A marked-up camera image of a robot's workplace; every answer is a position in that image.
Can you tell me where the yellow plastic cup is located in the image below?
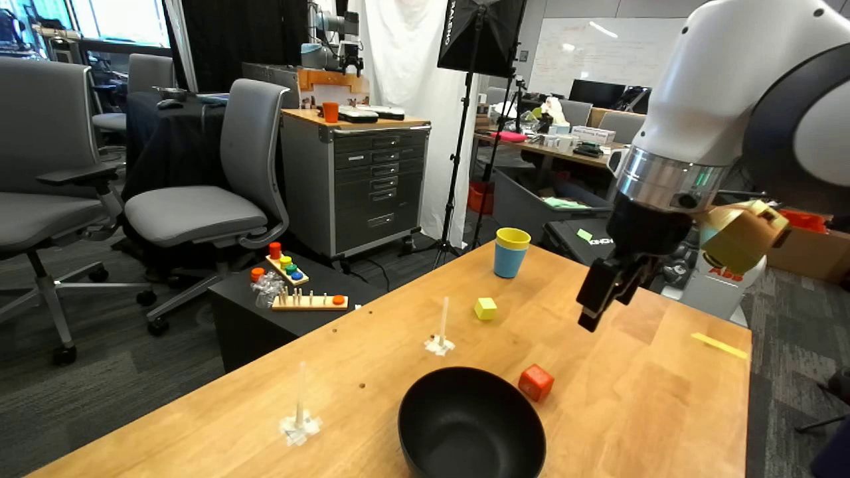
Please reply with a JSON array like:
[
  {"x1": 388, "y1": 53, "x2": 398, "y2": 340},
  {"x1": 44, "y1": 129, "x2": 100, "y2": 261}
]
[{"x1": 494, "y1": 227, "x2": 535, "y2": 255}]

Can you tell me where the yellow cube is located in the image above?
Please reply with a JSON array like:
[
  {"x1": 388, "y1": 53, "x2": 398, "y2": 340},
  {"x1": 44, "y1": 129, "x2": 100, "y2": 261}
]
[{"x1": 471, "y1": 295, "x2": 499, "y2": 325}]

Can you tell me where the black computer monitor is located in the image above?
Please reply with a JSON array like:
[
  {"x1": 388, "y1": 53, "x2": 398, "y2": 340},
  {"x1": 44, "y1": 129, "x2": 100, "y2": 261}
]
[{"x1": 570, "y1": 78, "x2": 627, "y2": 111}]

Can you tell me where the black softbox light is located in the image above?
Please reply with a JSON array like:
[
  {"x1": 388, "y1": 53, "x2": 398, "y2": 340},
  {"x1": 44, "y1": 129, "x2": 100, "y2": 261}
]
[{"x1": 437, "y1": 0, "x2": 530, "y2": 80}]

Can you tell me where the red flat item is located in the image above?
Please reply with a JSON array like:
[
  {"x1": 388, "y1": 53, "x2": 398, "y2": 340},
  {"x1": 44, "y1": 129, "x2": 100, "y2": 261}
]
[{"x1": 778, "y1": 208, "x2": 831, "y2": 236}]

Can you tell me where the brown cardboard box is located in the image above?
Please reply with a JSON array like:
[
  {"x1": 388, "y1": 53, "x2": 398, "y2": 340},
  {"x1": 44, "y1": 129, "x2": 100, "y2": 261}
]
[{"x1": 766, "y1": 224, "x2": 850, "y2": 288}]

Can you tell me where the orange cube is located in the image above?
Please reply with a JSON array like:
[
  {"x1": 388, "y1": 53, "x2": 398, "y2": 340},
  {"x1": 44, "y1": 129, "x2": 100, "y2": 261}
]
[{"x1": 515, "y1": 362, "x2": 558, "y2": 405}]

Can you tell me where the yellow tape strip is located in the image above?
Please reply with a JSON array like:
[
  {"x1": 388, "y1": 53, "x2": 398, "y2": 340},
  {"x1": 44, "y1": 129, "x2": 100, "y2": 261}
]
[{"x1": 688, "y1": 329, "x2": 752, "y2": 364}]

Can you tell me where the blue plastic cup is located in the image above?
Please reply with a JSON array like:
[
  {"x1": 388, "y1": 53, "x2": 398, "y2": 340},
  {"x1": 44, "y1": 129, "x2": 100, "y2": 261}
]
[{"x1": 493, "y1": 242, "x2": 533, "y2": 281}]

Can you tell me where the black camera tripod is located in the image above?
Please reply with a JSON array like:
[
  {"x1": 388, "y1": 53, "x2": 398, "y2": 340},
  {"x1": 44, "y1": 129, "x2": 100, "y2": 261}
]
[{"x1": 793, "y1": 369, "x2": 850, "y2": 478}]

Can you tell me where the black light stand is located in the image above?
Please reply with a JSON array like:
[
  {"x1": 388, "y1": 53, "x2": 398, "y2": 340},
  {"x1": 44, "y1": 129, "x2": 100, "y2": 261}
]
[{"x1": 438, "y1": 69, "x2": 490, "y2": 258}]

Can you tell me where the clear plastic stand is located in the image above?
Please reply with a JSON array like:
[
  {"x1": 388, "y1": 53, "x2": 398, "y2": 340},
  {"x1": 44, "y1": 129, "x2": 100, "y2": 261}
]
[
  {"x1": 280, "y1": 360, "x2": 325, "y2": 449},
  {"x1": 422, "y1": 295, "x2": 460, "y2": 360}
]

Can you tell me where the black bowl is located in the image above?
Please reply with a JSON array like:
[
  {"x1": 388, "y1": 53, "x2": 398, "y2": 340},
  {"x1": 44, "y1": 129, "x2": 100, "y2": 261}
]
[{"x1": 397, "y1": 366, "x2": 551, "y2": 478}]

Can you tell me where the orange wooden sign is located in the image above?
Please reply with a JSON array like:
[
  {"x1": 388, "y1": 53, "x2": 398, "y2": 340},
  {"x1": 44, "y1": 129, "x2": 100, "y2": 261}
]
[{"x1": 296, "y1": 68, "x2": 371, "y2": 106}]

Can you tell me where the colourful wooden stacking toy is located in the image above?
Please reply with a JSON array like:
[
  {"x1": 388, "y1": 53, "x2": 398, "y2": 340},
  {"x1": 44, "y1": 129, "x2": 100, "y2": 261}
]
[{"x1": 263, "y1": 239, "x2": 311, "y2": 288}]

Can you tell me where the black flat device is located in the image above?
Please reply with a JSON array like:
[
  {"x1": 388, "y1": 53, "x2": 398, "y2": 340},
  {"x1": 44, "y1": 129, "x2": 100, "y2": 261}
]
[{"x1": 340, "y1": 105, "x2": 410, "y2": 125}]

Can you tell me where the grey office chair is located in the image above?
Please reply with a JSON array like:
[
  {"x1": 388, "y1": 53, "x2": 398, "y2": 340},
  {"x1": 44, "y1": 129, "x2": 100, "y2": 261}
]
[
  {"x1": 0, "y1": 56, "x2": 157, "y2": 366},
  {"x1": 124, "y1": 78, "x2": 292, "y2": 339},
  {"x1": 92, "y1": 50, "x2": 179, "y2": 137}
]

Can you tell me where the grey drawer cabinet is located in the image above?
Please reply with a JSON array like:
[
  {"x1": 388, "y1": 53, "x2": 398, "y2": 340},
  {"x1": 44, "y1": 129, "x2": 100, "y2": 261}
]
[{"x1": 280, "y1": 106, "x2": 433, "y2": 264}]

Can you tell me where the white curtain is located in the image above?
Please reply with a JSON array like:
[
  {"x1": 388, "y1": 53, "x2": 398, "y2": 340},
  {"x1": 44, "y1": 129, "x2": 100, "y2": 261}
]
[{"x1": 357, "y1": 0, "x2": 486, "y2": 250}]

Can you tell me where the white ABB robot base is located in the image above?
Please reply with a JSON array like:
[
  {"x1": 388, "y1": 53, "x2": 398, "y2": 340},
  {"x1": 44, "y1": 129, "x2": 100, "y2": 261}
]
[{"x1": 677, "y1": 250, "x2": 754, "y2": 325}]

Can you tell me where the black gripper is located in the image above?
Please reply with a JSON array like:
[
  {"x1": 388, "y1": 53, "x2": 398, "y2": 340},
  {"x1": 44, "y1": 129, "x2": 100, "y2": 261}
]
[{"x1": 576, "y1": 195, "x2": 697, "y2": 336}]

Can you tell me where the wooden peg bar toy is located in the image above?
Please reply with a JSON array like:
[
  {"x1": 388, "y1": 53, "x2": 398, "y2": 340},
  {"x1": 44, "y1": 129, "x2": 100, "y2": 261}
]
[{"x1": 268, "y1": 288, "x2": 352, "y2": 315}]

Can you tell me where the black curtain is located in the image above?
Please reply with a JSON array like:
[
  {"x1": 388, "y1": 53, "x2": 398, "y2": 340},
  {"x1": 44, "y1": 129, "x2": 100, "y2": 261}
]
[{"x1": 182, "y1": 0, "x2": 315, "y2": 96}]

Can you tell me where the clear plastic bag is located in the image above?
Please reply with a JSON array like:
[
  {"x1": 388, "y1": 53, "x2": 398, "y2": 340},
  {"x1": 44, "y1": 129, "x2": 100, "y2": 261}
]
[{"x1": 250, "y1": 269, "x2": 287, "y2": 309}]

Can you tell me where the black case green sticker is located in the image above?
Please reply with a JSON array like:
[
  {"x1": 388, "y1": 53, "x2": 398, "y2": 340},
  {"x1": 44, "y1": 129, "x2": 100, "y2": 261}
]
[{"x1": 542, "y1": 215, "x2": 619, "y2": 269}]

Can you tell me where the black draped cloth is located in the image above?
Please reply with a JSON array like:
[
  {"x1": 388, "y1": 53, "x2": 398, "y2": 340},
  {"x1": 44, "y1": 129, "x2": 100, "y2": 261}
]
[{"x1": 124, "y1": 88, "x2": 234, "y2": 203}]

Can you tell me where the low black table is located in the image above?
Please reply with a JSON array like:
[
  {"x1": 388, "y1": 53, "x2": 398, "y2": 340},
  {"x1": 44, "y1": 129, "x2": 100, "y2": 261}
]
[{"x1": 207, "y1": 255, "x2": 388, "y2": 373}]

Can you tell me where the red box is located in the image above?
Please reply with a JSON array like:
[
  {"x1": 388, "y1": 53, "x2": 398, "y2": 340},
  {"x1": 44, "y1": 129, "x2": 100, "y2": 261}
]
[{"x1": 466, "y1": 182, "x2": 498, "y2": 218}]

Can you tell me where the yellowish wrist camera box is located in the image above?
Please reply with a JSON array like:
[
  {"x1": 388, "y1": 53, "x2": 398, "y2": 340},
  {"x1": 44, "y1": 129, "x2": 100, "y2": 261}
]
[{"x1": 701, "y1": 200, "x2": 793, "y2": 280}]

